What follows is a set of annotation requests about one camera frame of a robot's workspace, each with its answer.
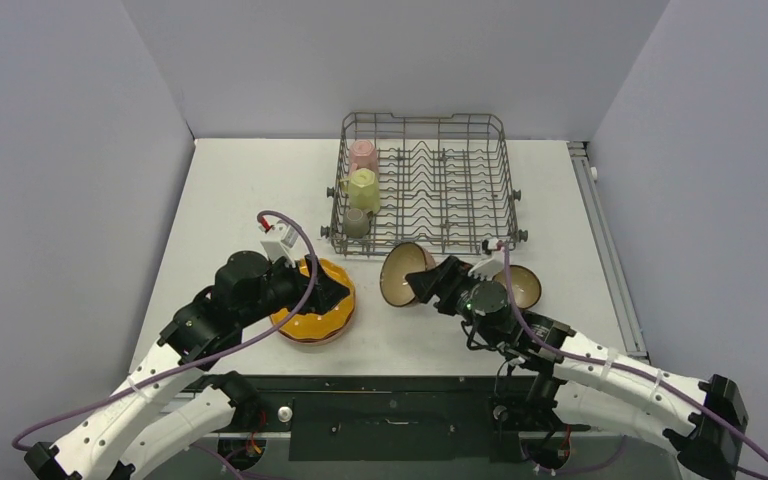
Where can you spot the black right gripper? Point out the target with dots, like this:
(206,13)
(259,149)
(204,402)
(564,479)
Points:
(446,281)

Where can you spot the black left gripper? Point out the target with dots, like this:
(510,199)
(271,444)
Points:
(300,281)

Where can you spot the brown ceramic bowl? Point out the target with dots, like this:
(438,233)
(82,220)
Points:
(403,259)
(526,289)

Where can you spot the small grey-green cup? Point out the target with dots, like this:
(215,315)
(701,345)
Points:
(357,222)

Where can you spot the grey wire dish rack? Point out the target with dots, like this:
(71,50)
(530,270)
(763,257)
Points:
(445,183)

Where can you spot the pale yellow mug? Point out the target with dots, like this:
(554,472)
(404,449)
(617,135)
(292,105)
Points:
(363,190)

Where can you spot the pink mug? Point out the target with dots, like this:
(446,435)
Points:
(363,154)

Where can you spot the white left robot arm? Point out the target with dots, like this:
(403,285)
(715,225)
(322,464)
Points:
(127,436)

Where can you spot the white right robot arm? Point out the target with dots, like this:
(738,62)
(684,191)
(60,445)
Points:
(701,422)

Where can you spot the orange polka dot plate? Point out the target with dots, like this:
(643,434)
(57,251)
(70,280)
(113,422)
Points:
(330,271)

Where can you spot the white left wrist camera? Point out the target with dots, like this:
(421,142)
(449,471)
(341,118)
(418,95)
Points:
(282,244)

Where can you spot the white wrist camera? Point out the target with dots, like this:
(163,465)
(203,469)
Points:
(492,259)
(282,244)

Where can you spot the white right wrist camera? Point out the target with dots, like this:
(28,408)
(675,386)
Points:
(492,259)

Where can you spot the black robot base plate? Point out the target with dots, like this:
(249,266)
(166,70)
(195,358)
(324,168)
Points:
(398,418)

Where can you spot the aluminium frame rail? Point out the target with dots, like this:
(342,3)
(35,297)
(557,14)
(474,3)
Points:
(586,177)

